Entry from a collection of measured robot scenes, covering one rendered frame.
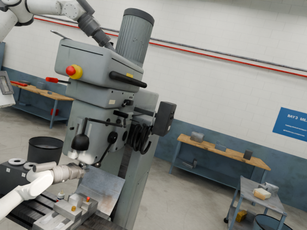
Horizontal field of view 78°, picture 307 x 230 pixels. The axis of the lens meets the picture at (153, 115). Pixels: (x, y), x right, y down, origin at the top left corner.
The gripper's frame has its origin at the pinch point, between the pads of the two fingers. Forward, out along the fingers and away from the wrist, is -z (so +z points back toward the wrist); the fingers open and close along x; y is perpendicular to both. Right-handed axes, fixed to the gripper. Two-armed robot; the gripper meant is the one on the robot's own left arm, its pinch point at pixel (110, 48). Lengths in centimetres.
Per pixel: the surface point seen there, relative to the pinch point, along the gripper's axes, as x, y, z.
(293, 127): -170, 229, -407
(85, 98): 10.1, -27.5, -7.9
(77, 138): 25, -41, -15
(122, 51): -13.0, 6.5, -6.3
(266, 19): -251, 371, -202
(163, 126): 6, -9, -52
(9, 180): -20, -96, -14
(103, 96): 15.8, -20.4, -12.2
